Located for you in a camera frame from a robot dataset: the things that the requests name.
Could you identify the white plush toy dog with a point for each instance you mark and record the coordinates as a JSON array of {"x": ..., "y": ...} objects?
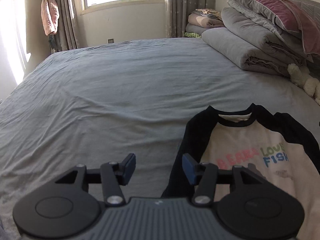
[{"x": 301, "y": 77}]

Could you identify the beige black raglan bear shirt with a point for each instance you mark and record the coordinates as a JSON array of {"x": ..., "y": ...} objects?
[{"x": 273, "y": 146}]

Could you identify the grey bed sheet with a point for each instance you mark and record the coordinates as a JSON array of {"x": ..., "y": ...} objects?
[{"x": 91, "y": 105}]

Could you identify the pink hanging cloth bag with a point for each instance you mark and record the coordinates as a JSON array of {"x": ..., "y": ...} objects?
[{"x": 50, "y": 16}]

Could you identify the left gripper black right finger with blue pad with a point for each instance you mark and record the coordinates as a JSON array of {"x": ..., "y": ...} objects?
[{"x": 246, "y": 204}]

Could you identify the grey window curtain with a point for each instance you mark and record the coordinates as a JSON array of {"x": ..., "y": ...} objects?
[
  {"x": 177, "y": 12},
  {"x": 67, "y": 36}
]

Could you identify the light grey patterned quilt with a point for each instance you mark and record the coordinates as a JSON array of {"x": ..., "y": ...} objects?
[{"x": 260, "y": 20}]

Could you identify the grey right window curtain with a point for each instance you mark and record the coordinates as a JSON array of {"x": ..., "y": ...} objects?
[{"x": 177, "y": 12}]

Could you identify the lower folded grey quilt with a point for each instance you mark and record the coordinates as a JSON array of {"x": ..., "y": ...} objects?
[{"x": 246, "y": 56}]

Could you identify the grey left window curtain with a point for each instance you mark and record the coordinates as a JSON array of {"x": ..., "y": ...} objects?
[{"x": 67, "y": 36}]

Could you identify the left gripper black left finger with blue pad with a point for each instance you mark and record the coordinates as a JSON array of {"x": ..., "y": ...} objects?
[{"x": 72, "y": 202}]

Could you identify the folded grey quilt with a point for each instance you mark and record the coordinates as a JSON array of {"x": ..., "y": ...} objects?
[
  {"x": 246, "y": 56},
  {"x": 262, "y": 38}
]

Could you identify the upper folded grey quilt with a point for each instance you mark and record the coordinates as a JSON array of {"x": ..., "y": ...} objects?
[{"x": 262, "y": 38}]

